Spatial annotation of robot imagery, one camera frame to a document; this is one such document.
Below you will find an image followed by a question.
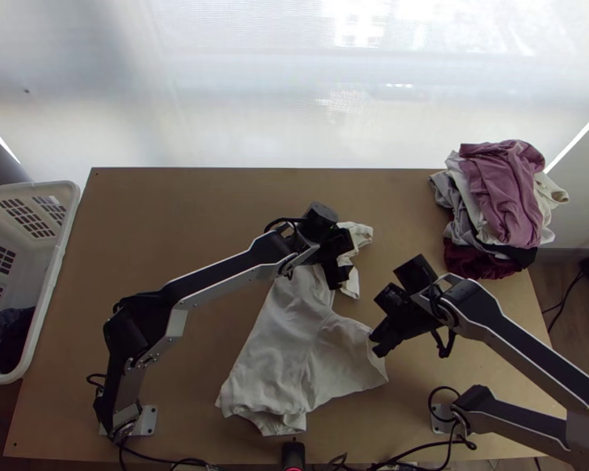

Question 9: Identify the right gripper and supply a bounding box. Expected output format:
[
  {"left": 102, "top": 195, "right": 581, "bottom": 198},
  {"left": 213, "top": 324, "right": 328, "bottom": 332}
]
[{"left": 369, "top": 282, "right": 441, "bottom": 360}]

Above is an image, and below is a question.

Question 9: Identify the heap of clothes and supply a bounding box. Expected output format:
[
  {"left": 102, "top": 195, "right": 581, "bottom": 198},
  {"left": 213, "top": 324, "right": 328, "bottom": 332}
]
[{"left": 427, "top": 139, "right": 570, "bottom": 282}]

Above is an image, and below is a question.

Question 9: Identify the white laundry basket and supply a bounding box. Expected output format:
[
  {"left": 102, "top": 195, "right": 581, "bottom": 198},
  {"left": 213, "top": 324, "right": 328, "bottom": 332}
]
[{"left": 0, "top": 180, "right": 82, "bottom": 385}]

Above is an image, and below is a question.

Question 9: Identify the white t-shirt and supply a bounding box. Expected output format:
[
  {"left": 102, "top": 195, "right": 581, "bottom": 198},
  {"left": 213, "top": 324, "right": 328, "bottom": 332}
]
[{"left": 214, "top": 221, "right": 390, "bottom": 436}]

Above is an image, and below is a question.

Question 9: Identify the dark garment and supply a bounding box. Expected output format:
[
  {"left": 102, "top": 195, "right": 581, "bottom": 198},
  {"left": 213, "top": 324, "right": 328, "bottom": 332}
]
[{"left": 0, "top": 305, "right": 36, "bottom": 375}]

